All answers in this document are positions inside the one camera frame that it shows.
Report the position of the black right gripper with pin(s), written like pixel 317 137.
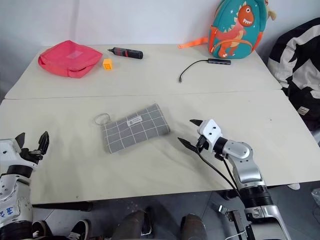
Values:
pixel 203 143

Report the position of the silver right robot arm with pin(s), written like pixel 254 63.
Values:
pixel 246 170

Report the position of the black and white jacket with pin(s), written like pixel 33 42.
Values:
pixel 297 62

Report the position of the metal stand under table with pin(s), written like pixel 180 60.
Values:
pixel 235 220

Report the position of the grey checked pencil pouch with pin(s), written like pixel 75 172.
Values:
pixel 136 128

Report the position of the dark rounded shape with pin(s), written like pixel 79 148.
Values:
pixel 132 225
pixel 193 226

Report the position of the small yellow block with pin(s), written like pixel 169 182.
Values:
pixel 107 65

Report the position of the black red electric screwdriver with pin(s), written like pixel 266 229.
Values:
pixel 130 53

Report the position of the beige plush pendant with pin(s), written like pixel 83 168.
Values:
pixel 272 12

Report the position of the black sneaker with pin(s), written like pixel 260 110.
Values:
pixel 78 230
pixel 41 228

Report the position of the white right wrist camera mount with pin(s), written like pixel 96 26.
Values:
pixel 210 130

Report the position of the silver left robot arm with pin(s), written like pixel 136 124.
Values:
pixel 15 197

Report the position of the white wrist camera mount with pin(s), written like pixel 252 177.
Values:
pixel 7 147
pixel 210 130

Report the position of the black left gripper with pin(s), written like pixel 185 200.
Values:
pixel 31 155

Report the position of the teal dinosaur backpack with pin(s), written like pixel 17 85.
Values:
pixel 232 25

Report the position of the pink fabric pouch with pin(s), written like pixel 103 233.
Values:
pixel 67 58

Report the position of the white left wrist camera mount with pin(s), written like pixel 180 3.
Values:
pixel 7 147

